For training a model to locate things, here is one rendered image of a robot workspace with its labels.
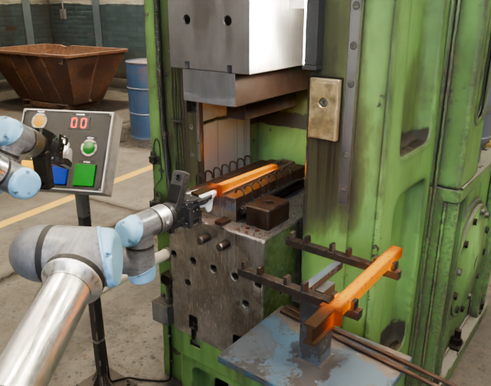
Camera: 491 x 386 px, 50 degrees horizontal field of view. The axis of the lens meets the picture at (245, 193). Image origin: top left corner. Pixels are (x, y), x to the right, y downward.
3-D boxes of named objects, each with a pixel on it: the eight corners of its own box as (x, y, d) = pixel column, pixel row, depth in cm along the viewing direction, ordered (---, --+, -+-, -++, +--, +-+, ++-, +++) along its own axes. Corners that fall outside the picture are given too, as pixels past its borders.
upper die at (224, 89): (235, 107, 150) (234, 73, 147) (183, 99, 162) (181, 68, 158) (309, 88, 182) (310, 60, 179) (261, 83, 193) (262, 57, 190)
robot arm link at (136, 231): (113, 246, 139) (111, 217, 136) (144, 233, 148) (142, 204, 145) (134, 254, 135) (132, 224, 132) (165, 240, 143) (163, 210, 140)
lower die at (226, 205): (236, 222, 163) (235, 196, 160) (188, 207, 174) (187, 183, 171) (305, 185, 194) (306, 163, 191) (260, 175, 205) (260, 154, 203)
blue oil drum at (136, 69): (157, 142, 608) (152, 64, 577) (119, 136, 637) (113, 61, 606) (188, 132, 655) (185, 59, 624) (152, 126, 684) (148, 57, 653)
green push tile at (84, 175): (92, 186, 174) (96, 164, 176) (71, 184, 176) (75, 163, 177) (94, 187, 176) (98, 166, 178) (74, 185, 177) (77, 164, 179)
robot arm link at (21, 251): (-25, 279, 100) (80, 279, 148) (31, 282, 99) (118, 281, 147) (-16, 219, 102) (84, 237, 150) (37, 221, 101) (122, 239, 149)
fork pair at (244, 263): (260, 276, 123) (260, 268, 122) (240, 269, 126) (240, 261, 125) (310, 242, 140) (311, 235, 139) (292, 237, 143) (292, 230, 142)
